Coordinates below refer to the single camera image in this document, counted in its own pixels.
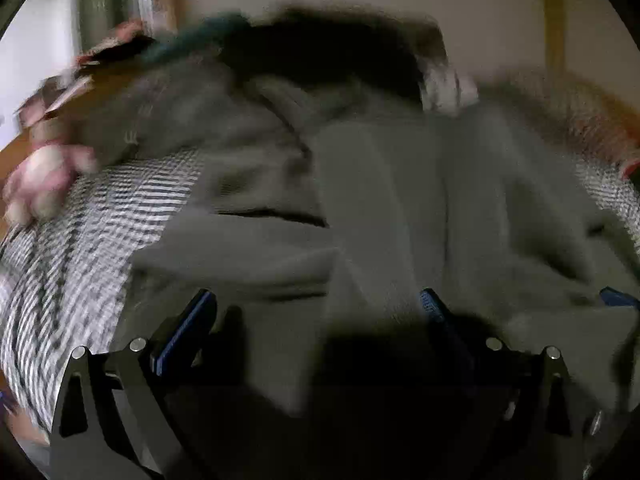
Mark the black white checkered bed sheet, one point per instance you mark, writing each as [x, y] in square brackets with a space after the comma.
[75, 260]

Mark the white cloth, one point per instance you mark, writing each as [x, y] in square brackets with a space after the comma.
[445, 87]

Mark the cluttered wooden desk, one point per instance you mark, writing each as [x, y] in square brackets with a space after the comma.
[30, 120]

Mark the pink plush toy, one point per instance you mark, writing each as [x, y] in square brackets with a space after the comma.
[45, 180]

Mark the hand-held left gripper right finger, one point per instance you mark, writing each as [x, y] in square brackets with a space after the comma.
[435, 310]

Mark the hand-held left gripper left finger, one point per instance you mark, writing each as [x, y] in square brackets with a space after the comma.
[187, 325]

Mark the dark grey garment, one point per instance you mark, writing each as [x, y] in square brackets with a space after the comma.
[160, 110]

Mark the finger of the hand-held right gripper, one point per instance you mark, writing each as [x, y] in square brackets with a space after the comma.
[620, 297]

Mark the wooden bunk bed frame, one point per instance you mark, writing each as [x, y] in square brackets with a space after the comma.
[555, 10]

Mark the green framed window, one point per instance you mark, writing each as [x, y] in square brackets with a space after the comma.
[110, 0]

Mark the teal pillow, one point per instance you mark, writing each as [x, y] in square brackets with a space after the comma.
[200, 37]

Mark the olive green zip hoodie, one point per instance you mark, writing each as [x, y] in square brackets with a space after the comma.
[400, 200]

